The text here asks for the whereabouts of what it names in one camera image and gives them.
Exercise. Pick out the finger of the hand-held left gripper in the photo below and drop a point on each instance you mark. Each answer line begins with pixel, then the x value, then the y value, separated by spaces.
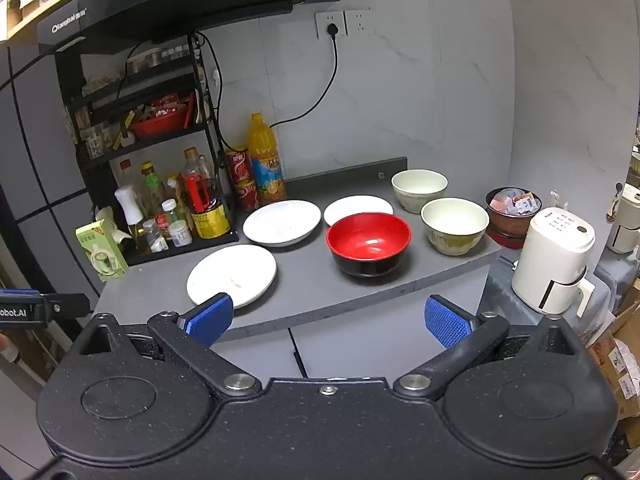
pixel 70 305

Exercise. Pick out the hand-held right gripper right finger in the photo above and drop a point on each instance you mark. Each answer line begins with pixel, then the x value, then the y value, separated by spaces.
pixel 445 325

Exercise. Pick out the soy sauce bottle yellow label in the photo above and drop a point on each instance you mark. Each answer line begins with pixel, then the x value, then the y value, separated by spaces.
pixel 207 210

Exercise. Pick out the large white plate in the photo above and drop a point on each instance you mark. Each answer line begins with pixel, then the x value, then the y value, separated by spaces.
pixel 231 276

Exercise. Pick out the dark red bowl with packets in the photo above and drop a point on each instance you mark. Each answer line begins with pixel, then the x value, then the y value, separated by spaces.
pixel 514 210

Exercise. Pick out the deep white plate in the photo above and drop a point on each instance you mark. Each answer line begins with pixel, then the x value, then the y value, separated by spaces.
pixel 282 222

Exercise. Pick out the white-capped seasoning bottle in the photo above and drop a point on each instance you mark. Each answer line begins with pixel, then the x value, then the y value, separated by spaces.
pixel 180 234

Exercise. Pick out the white wall socket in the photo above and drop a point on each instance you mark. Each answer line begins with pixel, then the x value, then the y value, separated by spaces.
pixel 330 24
pixel 357 21

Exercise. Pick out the black metal kitchen rack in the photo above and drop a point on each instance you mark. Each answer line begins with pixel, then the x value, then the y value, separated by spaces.
pixel 67 80

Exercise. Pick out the green-label sauce bottle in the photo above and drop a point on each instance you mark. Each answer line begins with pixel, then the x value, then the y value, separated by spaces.
pixel 150 180

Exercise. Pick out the cream ceramic bowl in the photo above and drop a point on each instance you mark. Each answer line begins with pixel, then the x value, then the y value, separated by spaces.
pixel 454 225
pixel 419 190

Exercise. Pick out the green paper box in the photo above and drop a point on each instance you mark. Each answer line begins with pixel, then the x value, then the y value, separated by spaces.
pixel 102 255

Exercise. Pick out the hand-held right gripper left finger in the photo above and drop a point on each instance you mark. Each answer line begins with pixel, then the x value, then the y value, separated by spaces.
pixel 210 317

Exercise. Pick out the small clear spice jar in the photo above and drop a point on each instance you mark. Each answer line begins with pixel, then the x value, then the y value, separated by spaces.
pixel 154 237

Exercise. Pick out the red and black bowl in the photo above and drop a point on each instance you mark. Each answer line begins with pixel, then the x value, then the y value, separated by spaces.
pixel 368 244

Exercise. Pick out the white spray oil bottle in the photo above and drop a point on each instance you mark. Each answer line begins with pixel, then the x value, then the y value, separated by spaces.
pixel 131 210

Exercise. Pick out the white countertop appliance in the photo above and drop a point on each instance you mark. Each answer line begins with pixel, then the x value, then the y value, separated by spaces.
pixel 625 225

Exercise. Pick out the cardboard box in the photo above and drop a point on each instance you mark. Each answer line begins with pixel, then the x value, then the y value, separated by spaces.
pixel 620 355

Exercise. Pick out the white crumpled paper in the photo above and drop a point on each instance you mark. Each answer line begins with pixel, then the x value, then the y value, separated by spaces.
pixel 112 222

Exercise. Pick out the orange juice bottle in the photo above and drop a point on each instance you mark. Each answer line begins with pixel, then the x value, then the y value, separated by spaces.
pixel 265 160

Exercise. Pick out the red drink can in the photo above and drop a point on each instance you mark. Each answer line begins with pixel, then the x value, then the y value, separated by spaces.
pixel 246 195
pixel 239 165

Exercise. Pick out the small white plate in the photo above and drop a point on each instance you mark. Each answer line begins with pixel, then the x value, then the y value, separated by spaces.
pixel 358 210

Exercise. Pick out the white air fryer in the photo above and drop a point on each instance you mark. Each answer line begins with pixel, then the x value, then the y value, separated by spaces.
pixel 550 260

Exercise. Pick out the clear bottle red cap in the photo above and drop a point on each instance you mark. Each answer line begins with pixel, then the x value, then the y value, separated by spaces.
pixel 125 166

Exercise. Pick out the red plastic basket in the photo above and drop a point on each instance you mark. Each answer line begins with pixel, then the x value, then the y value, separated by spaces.
pixel 159 122

